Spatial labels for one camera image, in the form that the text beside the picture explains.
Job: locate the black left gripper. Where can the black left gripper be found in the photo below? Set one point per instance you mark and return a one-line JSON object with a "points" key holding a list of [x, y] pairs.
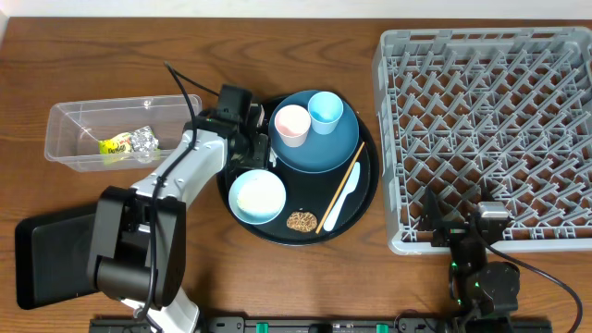
{"points": [[258, 154]]}

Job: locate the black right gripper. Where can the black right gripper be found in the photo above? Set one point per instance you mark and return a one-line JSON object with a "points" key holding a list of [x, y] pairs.
{"points": [[432, 219]]}

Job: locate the pink cup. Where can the pink cup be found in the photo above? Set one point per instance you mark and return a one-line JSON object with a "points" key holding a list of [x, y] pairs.
{"points": [[292, 123]]}

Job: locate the light blue bowl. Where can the light blue bowl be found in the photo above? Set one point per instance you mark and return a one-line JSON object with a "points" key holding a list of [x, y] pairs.
{"points": [[257, 197]]}

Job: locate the brown walnut cookie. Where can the brown walnut cookie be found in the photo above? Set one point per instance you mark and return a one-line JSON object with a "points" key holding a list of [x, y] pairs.
{"points": [[302, 221]]}

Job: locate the yellow foil snack wrapper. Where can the yellow foil snack wrapper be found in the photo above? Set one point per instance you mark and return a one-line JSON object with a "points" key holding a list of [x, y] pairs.
{"points": [[140, 140]]}

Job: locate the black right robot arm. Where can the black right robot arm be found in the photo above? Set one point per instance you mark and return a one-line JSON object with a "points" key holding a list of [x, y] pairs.
{"points": [[485, 291]]}

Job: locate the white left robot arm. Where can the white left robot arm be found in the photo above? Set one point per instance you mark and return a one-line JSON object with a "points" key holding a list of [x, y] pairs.
{"points": [[138, 246]]}

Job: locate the grey dishwasher rack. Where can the grey dishwasher rack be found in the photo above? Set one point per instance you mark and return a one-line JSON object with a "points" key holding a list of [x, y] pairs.
{"points": [[504, 110]]}

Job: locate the dark blue plate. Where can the dark blue plate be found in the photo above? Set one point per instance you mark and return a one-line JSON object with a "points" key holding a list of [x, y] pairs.
{"points": [[319, 153]]}

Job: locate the light blue cup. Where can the light blue cup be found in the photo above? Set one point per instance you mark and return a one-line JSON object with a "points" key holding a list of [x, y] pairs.
{"points": [[325, 109]]}

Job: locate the round black tray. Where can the round black tray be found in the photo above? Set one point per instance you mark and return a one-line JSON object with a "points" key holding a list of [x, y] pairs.
{"points": [[313, 193]]}

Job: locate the wooden chopstick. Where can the wooden chopstick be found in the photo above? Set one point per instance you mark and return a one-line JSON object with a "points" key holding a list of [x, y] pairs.
{"points": [[339, 188]]}

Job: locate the light blue plastic knife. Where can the light blue plastic knife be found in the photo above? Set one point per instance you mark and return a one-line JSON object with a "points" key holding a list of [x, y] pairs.
{"points": [[349, 187]]}

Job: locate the clear plastic bin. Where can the clear plastic bin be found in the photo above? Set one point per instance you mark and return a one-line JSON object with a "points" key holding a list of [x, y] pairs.
{"points": [[75, 129]]}

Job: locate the black rectangular tray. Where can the black rectangular tray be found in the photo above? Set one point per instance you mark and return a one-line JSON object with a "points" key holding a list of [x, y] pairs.
{"points": [[51, 253]]}

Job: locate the black rail base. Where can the black rail base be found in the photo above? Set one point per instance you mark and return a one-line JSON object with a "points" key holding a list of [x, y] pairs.
{"points": [[398, 325]]}

